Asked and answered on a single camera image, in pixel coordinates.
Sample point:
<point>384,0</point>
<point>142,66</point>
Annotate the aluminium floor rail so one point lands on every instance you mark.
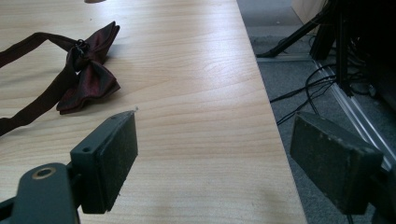
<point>358,115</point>

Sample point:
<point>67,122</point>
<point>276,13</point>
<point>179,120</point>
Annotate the black metal stand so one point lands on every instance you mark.
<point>342,46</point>

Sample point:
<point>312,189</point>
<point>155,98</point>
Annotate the dark red bow tie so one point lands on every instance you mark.
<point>90,77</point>

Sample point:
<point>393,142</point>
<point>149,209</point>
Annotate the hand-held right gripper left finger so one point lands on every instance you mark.
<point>106,161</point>

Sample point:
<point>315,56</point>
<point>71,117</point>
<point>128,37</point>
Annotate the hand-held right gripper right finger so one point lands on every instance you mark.
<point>333,161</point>

